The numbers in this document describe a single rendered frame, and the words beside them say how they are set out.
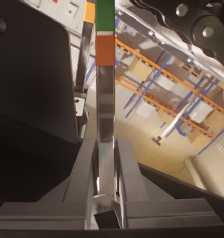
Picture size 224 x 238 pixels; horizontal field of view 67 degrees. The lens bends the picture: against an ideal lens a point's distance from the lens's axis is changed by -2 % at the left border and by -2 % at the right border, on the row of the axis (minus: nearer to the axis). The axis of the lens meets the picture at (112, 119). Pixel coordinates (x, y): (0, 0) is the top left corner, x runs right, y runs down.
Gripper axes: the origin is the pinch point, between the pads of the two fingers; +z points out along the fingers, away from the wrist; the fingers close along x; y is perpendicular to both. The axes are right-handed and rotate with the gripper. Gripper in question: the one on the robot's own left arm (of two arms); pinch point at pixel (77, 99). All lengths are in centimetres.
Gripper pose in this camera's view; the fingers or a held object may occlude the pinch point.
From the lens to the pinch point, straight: 27.7
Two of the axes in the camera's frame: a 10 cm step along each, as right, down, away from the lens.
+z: 2.5, -6.7, -7.0
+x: 0.4, -7.1, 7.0
